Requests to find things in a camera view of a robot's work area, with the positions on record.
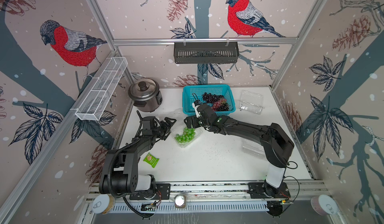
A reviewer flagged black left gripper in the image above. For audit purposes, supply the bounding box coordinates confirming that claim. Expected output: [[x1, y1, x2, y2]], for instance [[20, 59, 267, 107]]
[[151, 117, 176, 140]]

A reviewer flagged green grape bunch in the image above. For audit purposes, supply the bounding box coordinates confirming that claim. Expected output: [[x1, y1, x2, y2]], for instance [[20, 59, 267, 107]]
[[175, 128, 196, 144]]

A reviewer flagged clear plastic clamshell container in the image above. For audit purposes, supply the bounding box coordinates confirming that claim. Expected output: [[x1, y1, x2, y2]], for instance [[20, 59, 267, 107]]
[[159, 109, 203, 148]]

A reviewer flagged red grape bunch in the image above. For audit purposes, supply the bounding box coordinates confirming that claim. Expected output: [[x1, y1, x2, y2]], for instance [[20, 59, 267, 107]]
[[212, 98, 230, 112]]

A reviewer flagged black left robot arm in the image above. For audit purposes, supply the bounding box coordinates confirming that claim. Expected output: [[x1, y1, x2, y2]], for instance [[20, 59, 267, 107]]
[[99, 116, 177, 199]]

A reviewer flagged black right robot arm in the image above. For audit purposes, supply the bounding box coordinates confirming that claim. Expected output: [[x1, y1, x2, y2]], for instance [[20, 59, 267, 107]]
[[184, 104, 295, 197]]

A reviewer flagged dark purple grape bunch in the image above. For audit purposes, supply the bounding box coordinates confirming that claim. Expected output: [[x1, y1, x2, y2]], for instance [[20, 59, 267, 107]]
[[202, 93, 225, 104]]

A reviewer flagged green snack packet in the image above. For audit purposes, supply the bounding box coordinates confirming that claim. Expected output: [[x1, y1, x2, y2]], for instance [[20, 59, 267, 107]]
[[143, 153, 159, 168]]

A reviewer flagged teal plastic basket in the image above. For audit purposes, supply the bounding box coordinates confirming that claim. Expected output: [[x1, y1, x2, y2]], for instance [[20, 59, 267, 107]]
[[183, 84, 236, 116]]

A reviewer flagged stainless steel rice cooker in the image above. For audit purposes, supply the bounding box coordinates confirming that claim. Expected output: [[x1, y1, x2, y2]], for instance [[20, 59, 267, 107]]
[[128, 78, 163, 112]]

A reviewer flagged clear clamshell container right front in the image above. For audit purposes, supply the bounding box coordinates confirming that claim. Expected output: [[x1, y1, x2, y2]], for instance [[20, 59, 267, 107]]
[[242, 139, 267, 161]]

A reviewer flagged clear clamshell container back right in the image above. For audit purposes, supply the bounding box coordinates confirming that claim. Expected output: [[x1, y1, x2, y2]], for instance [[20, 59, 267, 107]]
[[239, 90, 264, 115]]

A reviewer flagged black hanging wire basket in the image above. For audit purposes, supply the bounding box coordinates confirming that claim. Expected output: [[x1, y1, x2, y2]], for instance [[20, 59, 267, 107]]
[[174, 42, 240, 64]]

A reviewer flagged white wire shelf basket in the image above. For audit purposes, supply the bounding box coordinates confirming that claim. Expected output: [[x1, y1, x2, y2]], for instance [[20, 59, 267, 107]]
[[76, 57, 128, 121]]

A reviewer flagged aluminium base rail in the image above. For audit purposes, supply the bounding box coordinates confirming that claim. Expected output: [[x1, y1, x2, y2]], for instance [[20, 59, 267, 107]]
[[86, 178, 329, 214]]

